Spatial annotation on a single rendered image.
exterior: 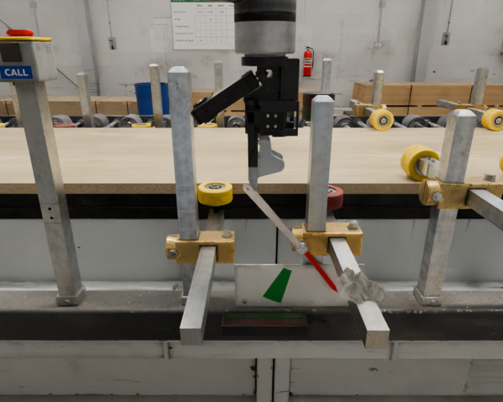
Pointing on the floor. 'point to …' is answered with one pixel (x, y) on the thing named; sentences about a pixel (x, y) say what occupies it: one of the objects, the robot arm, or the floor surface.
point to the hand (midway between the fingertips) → (251, 182)
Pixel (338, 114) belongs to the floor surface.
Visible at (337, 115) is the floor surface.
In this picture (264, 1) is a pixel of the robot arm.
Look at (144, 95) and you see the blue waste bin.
